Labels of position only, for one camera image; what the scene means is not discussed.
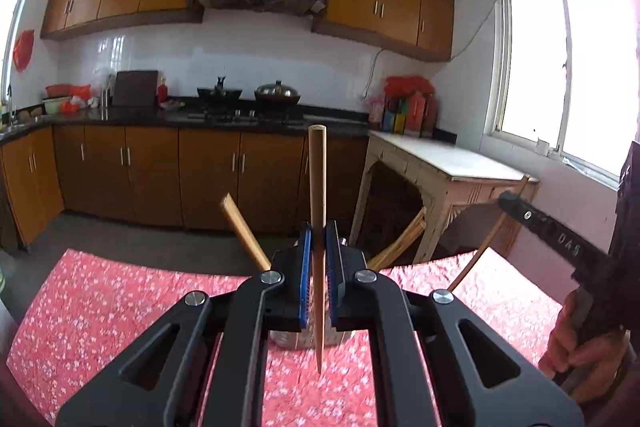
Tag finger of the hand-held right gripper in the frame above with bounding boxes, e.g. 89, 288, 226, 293
497, 190, 610, 282

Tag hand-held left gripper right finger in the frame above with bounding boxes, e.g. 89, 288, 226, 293
325, 220, 586, 427

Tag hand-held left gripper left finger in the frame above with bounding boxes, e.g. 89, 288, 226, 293
55, 223, 314, 427

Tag metal wire chopstick holder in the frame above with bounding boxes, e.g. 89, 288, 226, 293
269, 234, 358, 351

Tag person's right hand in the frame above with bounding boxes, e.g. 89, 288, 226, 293
538, 289, 633, 389

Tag cream side table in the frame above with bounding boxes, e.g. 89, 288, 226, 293
349, 129, 541, 266

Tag pink bag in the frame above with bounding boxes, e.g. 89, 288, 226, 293
367, 95, 386, 128

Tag red floral tablecloth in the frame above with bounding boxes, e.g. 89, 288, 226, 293
6, 248, 567, 427

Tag colourful bottles and boxes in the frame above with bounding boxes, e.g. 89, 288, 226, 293
382, 91, 439, 138

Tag gas stove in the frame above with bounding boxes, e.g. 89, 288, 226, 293
187, 106, 307, 126

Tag wooden lower cabinets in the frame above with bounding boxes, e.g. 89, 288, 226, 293
0, 124, 372, 254

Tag pot with lid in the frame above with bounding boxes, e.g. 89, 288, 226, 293
253, 80, 303, 107

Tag red plastic bag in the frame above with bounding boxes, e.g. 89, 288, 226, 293
383, 75, 435, 98

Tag black wok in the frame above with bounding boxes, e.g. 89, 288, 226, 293
196, 75, 244, 103

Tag black kitchen countertop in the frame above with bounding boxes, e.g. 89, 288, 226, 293
0, 96, 372, 142

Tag dark cutting board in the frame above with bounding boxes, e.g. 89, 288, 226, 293
112, 70, 160, 108

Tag bowls with red bag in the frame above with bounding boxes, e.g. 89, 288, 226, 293
42, 82, 94, 116

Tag large window with white frame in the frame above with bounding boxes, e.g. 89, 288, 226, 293
491, 0, 640, 190

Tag wall cable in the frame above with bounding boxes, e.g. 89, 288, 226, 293
359, 0, 502, 98

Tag red wall ornament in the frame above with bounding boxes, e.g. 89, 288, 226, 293
13, 29, 35, 72

